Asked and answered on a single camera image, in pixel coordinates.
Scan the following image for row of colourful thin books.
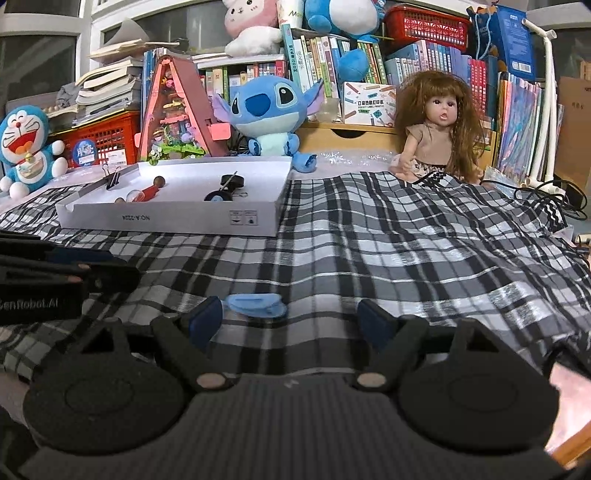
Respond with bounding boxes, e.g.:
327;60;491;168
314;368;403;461
496;71;565;182

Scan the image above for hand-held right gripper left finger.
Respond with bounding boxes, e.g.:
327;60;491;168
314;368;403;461
76;295;237;393

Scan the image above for light blue plastic clip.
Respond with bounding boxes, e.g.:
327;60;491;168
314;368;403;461
225;292;288;319

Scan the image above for thin blue upright books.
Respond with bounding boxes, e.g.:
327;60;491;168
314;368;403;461
141;48;163;94

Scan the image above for red plastic basket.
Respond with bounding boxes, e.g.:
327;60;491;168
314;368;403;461
383;4;479;53

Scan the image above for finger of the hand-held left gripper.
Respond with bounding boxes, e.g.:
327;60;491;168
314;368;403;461
0;264;142;297
0;231;127;270

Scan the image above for blue alien plush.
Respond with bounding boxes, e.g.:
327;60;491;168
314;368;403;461
211;75;324;174

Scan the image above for blue paper bag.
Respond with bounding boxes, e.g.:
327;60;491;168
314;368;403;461
468;4;537;85

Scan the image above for wooden drawer box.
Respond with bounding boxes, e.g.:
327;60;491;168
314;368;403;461
295;119;500;168

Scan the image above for white pipe frame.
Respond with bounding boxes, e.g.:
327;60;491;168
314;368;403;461
523;17;567;195

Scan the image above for brown haired doll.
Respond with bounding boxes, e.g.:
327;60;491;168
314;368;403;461
389;69;488;186

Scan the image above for white paper cup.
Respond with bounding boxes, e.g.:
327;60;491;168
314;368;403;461
276;0;308;31

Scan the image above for stack of lying books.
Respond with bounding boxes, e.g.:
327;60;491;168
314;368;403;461
73;39;181;128

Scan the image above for brown cardboard box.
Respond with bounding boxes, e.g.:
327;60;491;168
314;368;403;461
553;76;591;191

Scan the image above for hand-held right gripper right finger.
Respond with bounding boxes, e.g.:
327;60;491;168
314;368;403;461
352;298;509;389

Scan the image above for grey folded cloth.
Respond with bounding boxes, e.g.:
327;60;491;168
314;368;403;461
55;82;82;110

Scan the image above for pink bunny plush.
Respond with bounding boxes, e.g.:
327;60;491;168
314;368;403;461
222;0;284;57

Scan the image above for white cardboard box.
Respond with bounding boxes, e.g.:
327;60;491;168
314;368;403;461
56;155;294;238

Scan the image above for white label printer box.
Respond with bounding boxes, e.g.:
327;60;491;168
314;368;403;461
340;82;398;127

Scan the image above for pink triangular miniature house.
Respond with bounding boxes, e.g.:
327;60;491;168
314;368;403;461
137;54;232;164

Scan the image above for black cables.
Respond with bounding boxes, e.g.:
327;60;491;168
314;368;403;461
512;179;589;223

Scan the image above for red plastic crate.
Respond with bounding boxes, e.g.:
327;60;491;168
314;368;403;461
48;110;142;168

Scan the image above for row of small upright books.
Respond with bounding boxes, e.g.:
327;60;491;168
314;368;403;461
198;60;287;100

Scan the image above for black white plaid cloth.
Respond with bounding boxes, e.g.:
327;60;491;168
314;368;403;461
0;168;591;386

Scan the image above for row of pale blue books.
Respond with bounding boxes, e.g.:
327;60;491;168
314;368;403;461
385;39;500;108

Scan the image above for blue robot cat plush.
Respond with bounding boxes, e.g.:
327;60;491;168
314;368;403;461
0;106;69;199

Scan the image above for blue penguin plush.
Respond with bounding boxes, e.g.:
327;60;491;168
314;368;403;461
302;0;387;84

